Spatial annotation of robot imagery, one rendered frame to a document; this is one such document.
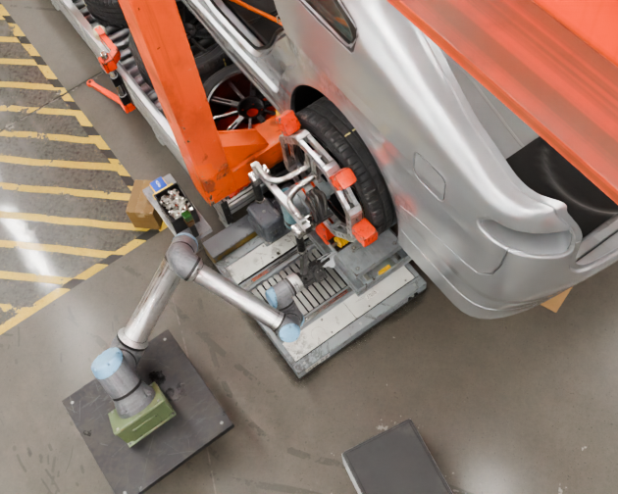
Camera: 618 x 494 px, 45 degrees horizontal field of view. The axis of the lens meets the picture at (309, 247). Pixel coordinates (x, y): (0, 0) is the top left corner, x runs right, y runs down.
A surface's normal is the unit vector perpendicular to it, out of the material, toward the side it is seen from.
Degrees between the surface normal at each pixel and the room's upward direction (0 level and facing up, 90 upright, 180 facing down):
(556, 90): 0
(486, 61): 0
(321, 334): 0
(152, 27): 90
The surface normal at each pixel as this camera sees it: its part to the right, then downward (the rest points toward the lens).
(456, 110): -0.22, -0.17
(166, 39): 0.58, 0.69
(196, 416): -0.09, -0.47
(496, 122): 0.12, -0.19
